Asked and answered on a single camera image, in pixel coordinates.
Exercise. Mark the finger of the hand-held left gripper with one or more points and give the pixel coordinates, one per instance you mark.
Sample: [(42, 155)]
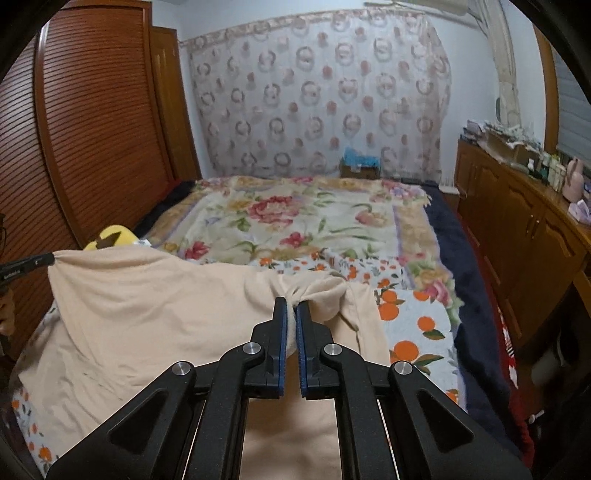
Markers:
[(39, 261)]

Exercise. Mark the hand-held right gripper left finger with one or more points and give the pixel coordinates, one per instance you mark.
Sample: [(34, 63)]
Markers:
[(276, 350)]

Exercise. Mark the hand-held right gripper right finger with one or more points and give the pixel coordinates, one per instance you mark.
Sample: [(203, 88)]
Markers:
[(308, 355)]

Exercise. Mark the beige printed t-shirt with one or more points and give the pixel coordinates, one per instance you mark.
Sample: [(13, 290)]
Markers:
[(138, 314)]

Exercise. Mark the person's left hand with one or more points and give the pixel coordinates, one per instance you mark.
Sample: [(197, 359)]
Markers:
[(7, 314)]

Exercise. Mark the yellow plush toy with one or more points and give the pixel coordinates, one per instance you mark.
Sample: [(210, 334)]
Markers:
[(115, 233)]

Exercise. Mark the orange fruit print bedsheet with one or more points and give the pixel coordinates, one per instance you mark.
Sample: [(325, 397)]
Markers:
[(415, 332)]

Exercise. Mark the floral blanket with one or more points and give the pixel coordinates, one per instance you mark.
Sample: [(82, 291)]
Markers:
[(286, 217)]

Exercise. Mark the wooden louvred wardrobe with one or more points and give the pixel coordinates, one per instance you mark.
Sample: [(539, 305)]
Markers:
[(101, 115)]

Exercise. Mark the navy blue blanket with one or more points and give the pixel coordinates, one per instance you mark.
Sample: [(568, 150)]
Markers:
[(466, 286)]

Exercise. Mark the small cardboard box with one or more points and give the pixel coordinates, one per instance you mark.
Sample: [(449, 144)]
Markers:
[(360, 171)]

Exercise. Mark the blue plastic bag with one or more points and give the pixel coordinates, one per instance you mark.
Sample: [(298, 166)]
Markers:
[(362, 157)]

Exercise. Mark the wooden sideboard cabinet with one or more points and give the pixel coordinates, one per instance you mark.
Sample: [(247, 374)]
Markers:
[(508, 217)]

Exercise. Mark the pile of small boxes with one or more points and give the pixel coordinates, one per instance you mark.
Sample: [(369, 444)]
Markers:
[(474, 130)]

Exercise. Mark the open cardboard box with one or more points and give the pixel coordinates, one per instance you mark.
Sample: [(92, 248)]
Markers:
[(505, 147)]

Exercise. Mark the row of cosmetic bottles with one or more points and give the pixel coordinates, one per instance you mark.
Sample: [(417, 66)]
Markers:
[(551, 173)]

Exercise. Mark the pink tissue pack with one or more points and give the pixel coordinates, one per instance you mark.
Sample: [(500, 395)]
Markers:
[(581, 212)]

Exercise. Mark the pink rabbit-ear bottle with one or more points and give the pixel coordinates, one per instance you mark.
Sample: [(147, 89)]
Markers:
[(575, 182)]

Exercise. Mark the grey window blind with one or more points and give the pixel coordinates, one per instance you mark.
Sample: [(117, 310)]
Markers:
[(572, 120)]

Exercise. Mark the white wrapped air conditioner pipe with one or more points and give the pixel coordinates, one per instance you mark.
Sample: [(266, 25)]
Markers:
[(503, 60)]

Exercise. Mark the wooden window frame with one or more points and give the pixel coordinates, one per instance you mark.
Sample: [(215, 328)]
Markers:
[(547, 101)]

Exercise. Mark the wall air conditioner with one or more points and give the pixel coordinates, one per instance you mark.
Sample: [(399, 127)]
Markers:
[(429, 2)]

